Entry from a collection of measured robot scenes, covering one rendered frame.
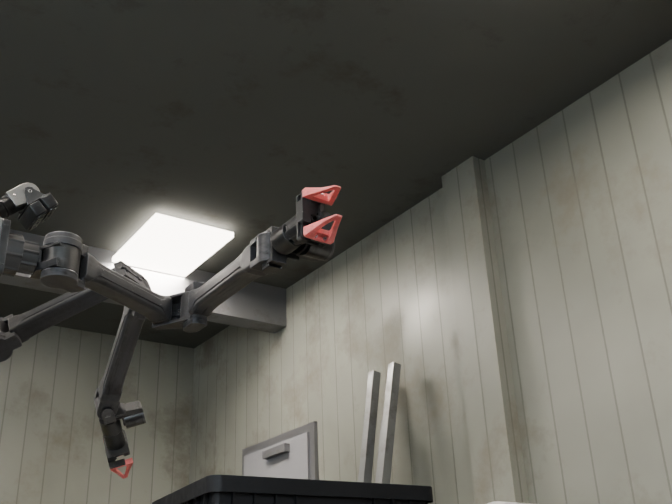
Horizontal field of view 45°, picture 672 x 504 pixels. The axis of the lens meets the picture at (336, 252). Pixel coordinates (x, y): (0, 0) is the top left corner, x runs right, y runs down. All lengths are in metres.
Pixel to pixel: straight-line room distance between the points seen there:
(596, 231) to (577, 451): 1.15
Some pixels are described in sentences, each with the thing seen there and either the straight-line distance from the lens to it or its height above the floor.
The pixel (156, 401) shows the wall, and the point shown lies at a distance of 8.27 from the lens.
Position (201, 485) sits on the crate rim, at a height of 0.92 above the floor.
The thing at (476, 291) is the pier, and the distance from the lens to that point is 4.94.
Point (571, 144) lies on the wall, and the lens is 4.85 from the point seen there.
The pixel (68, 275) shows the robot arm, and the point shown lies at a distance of 1.77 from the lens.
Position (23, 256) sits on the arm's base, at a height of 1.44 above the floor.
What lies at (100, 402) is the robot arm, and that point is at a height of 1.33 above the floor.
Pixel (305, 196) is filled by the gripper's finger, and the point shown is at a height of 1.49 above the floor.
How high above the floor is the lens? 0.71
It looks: 25 degrees up
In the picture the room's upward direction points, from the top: 2 degrees counter-clockwise
